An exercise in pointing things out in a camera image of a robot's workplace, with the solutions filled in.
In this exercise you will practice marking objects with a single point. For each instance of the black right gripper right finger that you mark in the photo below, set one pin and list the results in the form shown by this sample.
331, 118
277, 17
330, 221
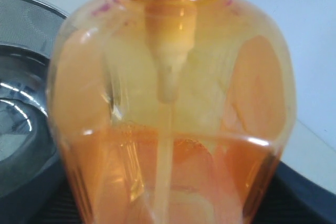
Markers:
289, 197

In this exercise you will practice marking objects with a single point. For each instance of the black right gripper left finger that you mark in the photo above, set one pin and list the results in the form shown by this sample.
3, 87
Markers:
45, 199

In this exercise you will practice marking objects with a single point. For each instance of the orange pump soap bottle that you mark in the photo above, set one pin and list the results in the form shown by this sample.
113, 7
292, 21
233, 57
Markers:
170, 111

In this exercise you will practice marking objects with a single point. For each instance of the small stainless steel bowl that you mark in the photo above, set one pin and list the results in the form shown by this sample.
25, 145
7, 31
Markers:
27, 147

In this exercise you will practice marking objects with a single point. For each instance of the steel mesh colander basket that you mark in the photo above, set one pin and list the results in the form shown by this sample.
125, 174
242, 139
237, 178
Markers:
28, 33

